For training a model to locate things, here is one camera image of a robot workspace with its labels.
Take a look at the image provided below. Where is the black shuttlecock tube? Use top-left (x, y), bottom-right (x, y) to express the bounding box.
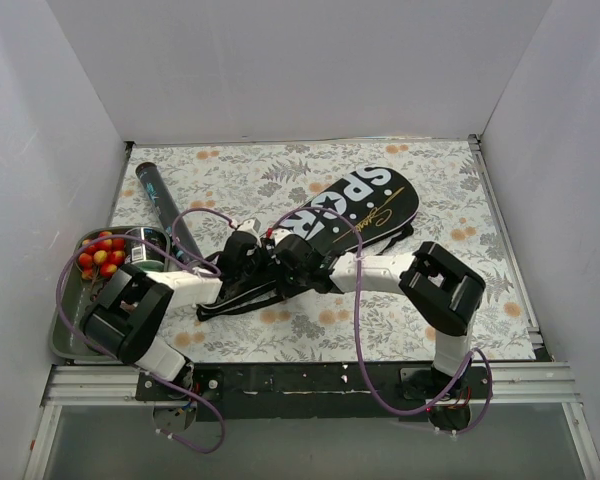
top-left (135, 162), bottom-right (201, 264)

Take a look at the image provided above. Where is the black racket cover bag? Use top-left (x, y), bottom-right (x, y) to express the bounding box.
top-left (195, 167), bottom-right (422, 324)

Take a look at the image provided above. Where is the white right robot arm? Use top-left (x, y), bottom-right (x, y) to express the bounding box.
top-left (273, 234), bottom-right (486, 398)

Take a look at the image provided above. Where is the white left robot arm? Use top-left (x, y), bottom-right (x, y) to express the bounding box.
top-left (80, 230), bottom-right (271, 400)

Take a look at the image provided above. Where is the black printed can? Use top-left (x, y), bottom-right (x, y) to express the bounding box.
top-left (124, 227), bottom-right (170, 272)

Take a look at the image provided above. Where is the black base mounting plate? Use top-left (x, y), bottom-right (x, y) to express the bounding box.
top-left (135, 360), bottom-right (486, 424)

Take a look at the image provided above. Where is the red yellow fake fruit bunch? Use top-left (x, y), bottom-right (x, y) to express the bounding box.
top-left (76, 231), bottom-right (126, 283)

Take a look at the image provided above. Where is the dark green tray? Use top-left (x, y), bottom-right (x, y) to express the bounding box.
top-left (48, 227), bottom-right (174, 361)

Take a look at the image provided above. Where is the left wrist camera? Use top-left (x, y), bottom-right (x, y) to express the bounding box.
top-left (236, 218), bottom-right (261, 237)

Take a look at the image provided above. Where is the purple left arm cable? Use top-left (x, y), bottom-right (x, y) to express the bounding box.
top-left (54, 207), bottom-right (241, 455)

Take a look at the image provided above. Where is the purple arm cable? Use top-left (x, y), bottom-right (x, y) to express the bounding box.
top-left (264, 214), bottom-right (494, 435)
top-left (54, 207), bottom-right (241, 455)

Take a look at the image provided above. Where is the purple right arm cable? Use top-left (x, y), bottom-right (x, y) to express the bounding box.
top-left (264, 214), bottom-right (494, 435)

